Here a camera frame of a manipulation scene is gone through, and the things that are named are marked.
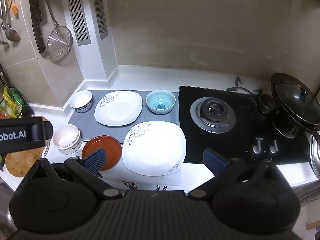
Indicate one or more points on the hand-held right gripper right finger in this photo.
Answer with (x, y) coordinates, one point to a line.
(215, 160)

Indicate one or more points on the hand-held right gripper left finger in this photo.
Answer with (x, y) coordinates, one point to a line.
(96, 159)

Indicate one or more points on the round brown plate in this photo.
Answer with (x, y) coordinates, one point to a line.
(110, 150)

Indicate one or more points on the cream white bowl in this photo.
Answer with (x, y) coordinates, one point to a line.
(67, 138)

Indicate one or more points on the square white floral plate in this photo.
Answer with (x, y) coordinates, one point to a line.
(118, 108)
(155, 147)

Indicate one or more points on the white bowl blue patterned band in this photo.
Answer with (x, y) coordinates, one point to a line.
(80, 100)

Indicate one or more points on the teal glazed bowl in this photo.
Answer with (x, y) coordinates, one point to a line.
(160, 102)

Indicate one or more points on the wooden cutting board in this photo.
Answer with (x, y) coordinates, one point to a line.
(20, 163)

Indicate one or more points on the black gas stove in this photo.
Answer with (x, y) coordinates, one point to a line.
(240, 140)

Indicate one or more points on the grey mat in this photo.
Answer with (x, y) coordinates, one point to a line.
(85, 127)

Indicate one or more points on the bag of green vegetables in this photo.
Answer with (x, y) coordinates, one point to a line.
(11, 102)

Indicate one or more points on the stove knob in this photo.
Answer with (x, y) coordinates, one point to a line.
(257, 148)
(274, 148)

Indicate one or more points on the steel gas burner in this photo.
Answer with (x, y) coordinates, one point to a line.
(212, 112)
(287, 131)

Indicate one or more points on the printed paper towel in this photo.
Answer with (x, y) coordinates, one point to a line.
(150, 183)

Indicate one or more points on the steel sink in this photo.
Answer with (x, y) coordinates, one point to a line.
(5, 205)

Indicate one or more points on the black pot support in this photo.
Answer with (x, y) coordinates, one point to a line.
(241, 92)

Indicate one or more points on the small black pot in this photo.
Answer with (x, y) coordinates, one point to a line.
(266, 103)

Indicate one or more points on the black wok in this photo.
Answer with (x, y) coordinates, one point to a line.
(276, 100)

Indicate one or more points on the metal mesh strainer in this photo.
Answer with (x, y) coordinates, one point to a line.
(59, 43)

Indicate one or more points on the black wok lid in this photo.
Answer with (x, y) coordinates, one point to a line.
(295, 100)

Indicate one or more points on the stainless steel pot lid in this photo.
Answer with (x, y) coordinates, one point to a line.
(315, 155)

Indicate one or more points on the metal ladle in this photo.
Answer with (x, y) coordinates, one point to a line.
(12, 33)

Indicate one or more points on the kitchen cleaver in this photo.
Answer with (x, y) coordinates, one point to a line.
(37, 27)

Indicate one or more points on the wide grey vent grille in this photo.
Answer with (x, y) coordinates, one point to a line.
(78, 15)

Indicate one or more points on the narrow grey vent grille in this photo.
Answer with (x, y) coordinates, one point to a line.
(100, 12)

